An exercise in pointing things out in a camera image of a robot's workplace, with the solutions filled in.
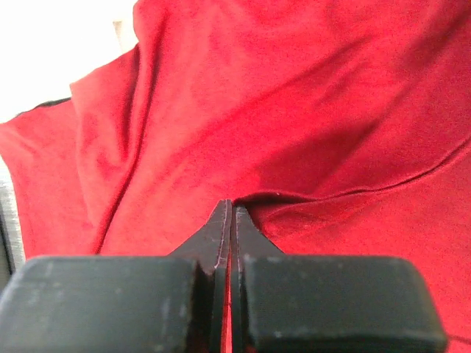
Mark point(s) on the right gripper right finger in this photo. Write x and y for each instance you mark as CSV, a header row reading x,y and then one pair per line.
x,y
306,303

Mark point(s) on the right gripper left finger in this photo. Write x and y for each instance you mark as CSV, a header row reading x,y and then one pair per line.
x,y
174,303

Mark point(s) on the red t-shirt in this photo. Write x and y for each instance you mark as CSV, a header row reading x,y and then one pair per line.
x,y
343,126

